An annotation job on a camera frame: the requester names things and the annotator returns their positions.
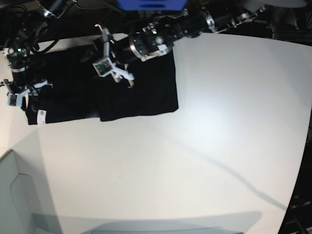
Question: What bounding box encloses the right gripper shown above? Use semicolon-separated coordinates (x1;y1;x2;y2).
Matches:
2;79;53;111

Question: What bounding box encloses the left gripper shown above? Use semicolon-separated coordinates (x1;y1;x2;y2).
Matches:
95;24;135;88

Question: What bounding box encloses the black T-shirt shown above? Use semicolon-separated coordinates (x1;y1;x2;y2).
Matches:
24;46;178;125

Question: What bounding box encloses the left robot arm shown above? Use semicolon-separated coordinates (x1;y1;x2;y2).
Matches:
93;3;266;87

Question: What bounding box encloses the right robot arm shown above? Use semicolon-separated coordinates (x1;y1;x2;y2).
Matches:
1;0;77;107

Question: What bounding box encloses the blue box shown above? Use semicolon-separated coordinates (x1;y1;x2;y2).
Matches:
117;0;187;11

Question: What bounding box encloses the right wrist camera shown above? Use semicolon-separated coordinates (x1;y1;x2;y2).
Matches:
7;93;24;107

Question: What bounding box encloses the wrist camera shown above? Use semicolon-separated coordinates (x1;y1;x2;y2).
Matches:
7;93;24;107
93;57;113;77

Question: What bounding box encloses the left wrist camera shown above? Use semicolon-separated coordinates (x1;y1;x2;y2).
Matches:
93;57;113;77

